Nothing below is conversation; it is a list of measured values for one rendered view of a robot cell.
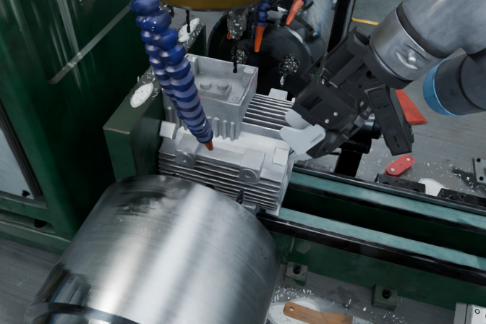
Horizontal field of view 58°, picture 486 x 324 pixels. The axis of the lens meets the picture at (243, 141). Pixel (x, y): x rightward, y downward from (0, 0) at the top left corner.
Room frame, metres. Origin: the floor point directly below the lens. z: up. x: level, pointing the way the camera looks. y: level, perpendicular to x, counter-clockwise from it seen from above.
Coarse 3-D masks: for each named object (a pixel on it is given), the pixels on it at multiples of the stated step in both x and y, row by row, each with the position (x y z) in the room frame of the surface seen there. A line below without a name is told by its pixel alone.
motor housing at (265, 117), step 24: (264, 96) 0.55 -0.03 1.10; (264, 120) 0.49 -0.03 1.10; (168, 144) 0.48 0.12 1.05; (216, 144) 0.47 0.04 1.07; (240, 144) 0.47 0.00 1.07; (264, 144) 0.47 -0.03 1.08; (168, 168) 0.46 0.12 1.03; (192, 168) 0.45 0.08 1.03; (216, 168) 0.44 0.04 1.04; (264, 168) 0.44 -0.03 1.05; (288, 168) 0.54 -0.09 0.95; (264, 192) 0.42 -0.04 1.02
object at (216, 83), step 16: (192, 64) 0.58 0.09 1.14; (208, 64) 0.59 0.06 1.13; (224, 64) 0.58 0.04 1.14; (240, 64) 0.57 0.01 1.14; (208, 80) 0.54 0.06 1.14; (224, 80) 0.54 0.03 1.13; (240, 80) 0.57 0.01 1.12; (256, 80) 0.56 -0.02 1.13; (208, 96) 0.52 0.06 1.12; (224, 96) 0.52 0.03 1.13; (240, 96) 0.53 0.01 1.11; (208, 112) 0.48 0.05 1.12; (224, 112) 0.48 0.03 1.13; (240, 112) 0.48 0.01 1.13; (224, 128) 0.48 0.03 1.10; (240, 128) 0.48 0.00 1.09
